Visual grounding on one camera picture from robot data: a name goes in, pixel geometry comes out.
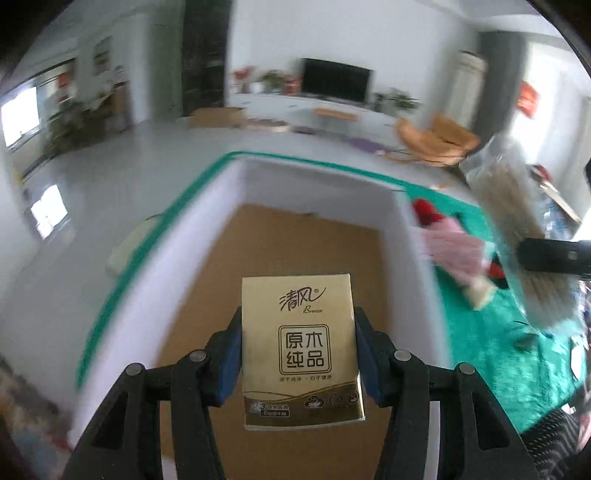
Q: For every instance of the purple floor mat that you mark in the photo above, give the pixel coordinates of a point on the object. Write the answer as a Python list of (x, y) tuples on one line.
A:
[(369, 146)]

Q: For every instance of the large indoor plant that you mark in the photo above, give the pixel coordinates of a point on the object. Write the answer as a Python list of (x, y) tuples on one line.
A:
[(69, 124)]

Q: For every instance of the wooden chair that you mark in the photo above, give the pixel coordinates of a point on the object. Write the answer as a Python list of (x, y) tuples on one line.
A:
[(561, 196)]

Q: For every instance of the dark display cabinet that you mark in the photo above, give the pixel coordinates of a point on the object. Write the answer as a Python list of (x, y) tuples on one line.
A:
[(205, 60)]

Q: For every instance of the cardboard box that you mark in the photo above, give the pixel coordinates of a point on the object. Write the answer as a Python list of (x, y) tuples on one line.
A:
[(217, 117)]

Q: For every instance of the red yarn ball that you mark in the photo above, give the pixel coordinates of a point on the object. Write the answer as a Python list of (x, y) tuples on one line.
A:
[(425, 212)]

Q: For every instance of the small wooden stool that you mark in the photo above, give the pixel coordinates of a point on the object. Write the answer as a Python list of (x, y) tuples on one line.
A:
[(334, 114)]

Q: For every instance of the pink cloth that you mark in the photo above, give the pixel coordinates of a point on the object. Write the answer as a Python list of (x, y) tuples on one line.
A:
[(455, 251)]

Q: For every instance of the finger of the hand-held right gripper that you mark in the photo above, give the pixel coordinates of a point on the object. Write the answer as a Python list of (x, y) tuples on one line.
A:
[(554, 256)]

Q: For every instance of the white television cabinet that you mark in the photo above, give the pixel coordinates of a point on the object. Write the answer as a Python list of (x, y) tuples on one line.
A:
[(277, 107)]

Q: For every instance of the small potted plant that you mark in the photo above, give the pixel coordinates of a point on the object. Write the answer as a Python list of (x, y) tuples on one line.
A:
[(273, 81)]

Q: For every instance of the red wall decoration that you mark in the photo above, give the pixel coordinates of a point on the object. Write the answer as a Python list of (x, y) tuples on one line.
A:
[(528, 98)]

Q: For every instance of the tan lounge chair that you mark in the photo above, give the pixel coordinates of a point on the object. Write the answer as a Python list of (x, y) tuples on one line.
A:
[(434, 141)]

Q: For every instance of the white storage box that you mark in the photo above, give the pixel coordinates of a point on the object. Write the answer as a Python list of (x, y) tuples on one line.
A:
[(323, 184)]

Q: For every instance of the gold tissue pack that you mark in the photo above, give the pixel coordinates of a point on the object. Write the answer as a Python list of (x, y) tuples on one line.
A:
[(300, 323)]

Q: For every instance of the clear packet of beige strands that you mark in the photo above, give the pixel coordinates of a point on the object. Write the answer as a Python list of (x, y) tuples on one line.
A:
[(508, 203)]

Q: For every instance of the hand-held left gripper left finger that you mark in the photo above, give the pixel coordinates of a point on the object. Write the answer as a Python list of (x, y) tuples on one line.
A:
[(231, 364)]

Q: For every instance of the leafy potted plant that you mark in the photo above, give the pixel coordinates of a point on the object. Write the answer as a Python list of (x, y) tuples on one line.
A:
[(397, 101)]

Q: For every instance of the dark patterned clothing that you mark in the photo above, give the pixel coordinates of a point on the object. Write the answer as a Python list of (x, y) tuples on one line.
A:
[(558, 445)]

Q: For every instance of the red flower vase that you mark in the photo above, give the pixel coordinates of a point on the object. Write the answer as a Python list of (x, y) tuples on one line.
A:
[(242, 79)]

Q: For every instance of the black flat television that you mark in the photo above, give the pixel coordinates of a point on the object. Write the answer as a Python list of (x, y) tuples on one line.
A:
[(337, 81)]

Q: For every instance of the green tablecloth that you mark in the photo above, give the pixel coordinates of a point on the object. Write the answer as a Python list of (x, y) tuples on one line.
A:
[(485, 346)]

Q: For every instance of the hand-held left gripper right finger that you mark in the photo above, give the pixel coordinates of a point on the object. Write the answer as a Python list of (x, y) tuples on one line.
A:
[(369, 364)]

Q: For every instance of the grey curtain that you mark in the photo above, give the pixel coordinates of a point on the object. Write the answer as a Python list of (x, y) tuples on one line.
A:
[(501, 83)]

